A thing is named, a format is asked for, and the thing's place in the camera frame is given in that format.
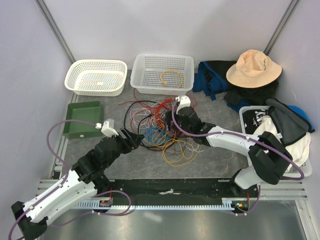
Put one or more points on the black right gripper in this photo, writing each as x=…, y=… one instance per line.
x=168, y=119

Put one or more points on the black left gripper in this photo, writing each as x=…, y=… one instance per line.
x=133, y=141

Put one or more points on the red ethernet cable large loop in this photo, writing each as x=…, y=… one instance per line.
x=163, y=106

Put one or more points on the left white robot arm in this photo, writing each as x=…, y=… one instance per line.
x=84, y=180

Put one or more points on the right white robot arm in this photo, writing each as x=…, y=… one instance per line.
x=269, y=158

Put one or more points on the rectangular white perforated basket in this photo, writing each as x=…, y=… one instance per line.
x=163, y=74

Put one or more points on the green plastic tray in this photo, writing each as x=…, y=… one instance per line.
x=91, y=112

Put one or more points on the blue and black garment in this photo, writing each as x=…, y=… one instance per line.
x=211, y=79

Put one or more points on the rounded white perforated basket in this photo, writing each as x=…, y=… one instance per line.
x=96, y=77

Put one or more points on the black printed shirt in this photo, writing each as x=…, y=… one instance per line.
x=252, y=119

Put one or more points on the beige bucket hat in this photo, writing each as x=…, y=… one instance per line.
x=253, y=69

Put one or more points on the grey black-trimmed garment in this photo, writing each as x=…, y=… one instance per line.
x=289, y=120

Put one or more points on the white shirt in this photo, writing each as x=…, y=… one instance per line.
x=298, y=150

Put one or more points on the white laundry basket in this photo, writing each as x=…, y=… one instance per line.
x=293, y=172

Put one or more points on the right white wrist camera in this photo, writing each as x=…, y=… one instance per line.
x=183, y=101

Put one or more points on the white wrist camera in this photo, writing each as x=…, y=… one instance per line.
x=183, y=101
x=107, y=128

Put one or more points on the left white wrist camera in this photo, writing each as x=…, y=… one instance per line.
x=107, y=128

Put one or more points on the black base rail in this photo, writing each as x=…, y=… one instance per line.
x=180, y=192

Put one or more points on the aluminium corner post left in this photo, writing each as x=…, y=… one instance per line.
x=44, y=9

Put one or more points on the aluminium corner post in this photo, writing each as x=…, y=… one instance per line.
x=289, y=11
x=44, y=9

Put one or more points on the aluminium corner post right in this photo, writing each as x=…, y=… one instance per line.
x=289, y=11

